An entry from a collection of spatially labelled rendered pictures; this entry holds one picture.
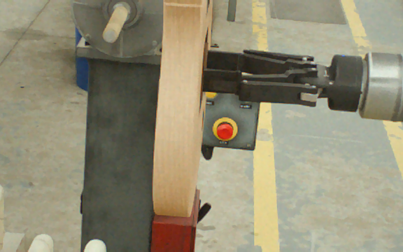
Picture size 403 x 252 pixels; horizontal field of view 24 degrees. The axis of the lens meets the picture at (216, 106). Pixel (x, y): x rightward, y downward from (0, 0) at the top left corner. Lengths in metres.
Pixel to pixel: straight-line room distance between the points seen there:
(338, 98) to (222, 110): 1.10
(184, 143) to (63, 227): 2.74
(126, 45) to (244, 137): 0.37
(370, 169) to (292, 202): 0.58
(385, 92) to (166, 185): 0.31
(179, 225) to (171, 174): 1.49
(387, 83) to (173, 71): 0.29
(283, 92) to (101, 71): 1.33
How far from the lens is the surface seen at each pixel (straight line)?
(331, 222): 4.04
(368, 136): 4.97
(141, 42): 2.27
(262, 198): 4.16
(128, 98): 2.49
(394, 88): 1.22
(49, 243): 1.48
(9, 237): 1.54
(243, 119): 2.30
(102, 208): 2.63
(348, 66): 1.22
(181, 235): 2.62
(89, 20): 2.27
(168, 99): 1.09
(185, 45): 1.09
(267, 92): 1.18
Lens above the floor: 1.87
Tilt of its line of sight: 21 degrees down
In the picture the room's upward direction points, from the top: 6 degrees clockwise
